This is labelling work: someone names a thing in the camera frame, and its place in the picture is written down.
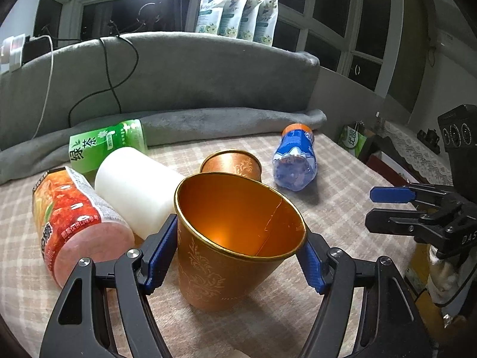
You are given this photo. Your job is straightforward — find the white cable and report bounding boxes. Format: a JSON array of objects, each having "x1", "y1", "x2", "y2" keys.
[{"x1": 32, "y1": 35, "x2": 55, "y2": 140}]

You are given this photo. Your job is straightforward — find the white plastic bottle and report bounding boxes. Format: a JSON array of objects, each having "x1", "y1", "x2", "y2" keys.
[{"x1": 95, "y1": 147, "x2": 187, "y2": 238}]

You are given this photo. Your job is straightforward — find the green tea bottle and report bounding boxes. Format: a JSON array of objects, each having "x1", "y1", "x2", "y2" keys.
[{"x1": 69, "y1": 119, "x2": 148, "y2": 174}]

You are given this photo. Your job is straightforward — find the black power adapter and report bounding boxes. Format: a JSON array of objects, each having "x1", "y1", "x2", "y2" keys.
[{"x1": 22, "y1": 37, "x2": 53, "y2": 63}]

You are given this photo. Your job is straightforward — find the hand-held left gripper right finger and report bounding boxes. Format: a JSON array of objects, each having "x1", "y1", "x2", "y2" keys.
[{"x1": 297, "y1": 233, "x2": 436, "y2": 358}]

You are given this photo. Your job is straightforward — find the white floral refill pouch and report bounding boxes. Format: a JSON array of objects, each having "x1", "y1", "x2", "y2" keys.
[
  {"x1": 218, "y1": 0, "x2": 250, "y2": 38},
  {"x1": 195, "y1": 0, "x2": 233, "y2": 35},
  {"x1": 253, "y1": 0, "x2": 280, "y2": 47},
  {"x1": 237, "y1": 0, "x2": 266, "y2": 41}
]

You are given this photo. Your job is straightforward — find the black tripod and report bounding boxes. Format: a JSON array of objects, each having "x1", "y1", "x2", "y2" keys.
[{"x1": 154, "y1": 0, "x2": 187, "y2": 32}]

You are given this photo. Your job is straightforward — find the white lace cloth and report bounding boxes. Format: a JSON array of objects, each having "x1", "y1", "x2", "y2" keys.
[{"x1": 384, "y1": 119, "x2": 453, "y2": 186}]

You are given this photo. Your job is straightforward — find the large copper patterned cup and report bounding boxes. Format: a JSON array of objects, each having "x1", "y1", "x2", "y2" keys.
[{"x1": 174, "y1": 172, "x2": 307, "y2": 311}]

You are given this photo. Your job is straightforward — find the small copper patterned cup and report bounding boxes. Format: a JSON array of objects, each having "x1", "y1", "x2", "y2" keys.
[{"x1": 200, "y1": 150, "x2": 262, "y2": 184}]

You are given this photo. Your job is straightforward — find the black cable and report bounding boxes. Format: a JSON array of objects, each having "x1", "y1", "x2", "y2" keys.
[{"x1": 69, "y1": 26, "x2": 140, "y2": 127}]

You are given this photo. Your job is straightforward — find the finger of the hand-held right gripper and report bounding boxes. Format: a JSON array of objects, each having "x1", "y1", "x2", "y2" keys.
[
  {"x1": 365, "y1": 201, "x2": 466, "y2": 242},
  {"x1": 370, "y1": 183, "x2": 463, "y2": 209}
]

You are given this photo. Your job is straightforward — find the blue label orange-capped bottle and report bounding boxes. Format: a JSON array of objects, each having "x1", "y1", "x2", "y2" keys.
[{"x1": 272, "y1": 123, "x2": 317, "y2": 192}]

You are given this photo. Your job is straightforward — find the beige checkered bed sheet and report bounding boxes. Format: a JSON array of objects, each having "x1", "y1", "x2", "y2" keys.
[{"x1": 0, "y1": 132, "x2": 419, "y2": 358}]

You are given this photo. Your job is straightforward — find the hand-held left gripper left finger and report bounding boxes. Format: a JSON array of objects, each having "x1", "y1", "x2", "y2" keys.
[{"x1": 39, "y1": 214, "x2": 179, "y2": 358}]

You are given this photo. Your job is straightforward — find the green tissue pack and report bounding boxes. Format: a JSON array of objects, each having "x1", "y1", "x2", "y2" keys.
[{"x1": 339, "y1": 124, "x2": 368, "y2": 158}]

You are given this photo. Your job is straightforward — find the grey fleece blanket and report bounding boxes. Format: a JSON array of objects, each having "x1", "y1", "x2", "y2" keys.
[{"x1": 0, "y1": 32, "x2": 328, "y2": 185}]

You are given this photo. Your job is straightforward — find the white power strip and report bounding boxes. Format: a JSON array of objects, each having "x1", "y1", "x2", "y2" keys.
[{"x1": 0, "y1": 33, "x2": 30, "y2": 74}]

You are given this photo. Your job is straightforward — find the red label juice bottle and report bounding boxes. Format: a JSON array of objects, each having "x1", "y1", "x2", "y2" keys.
[{"x1": 32, "y1": 166, "x2": 135, "y2": 288}]

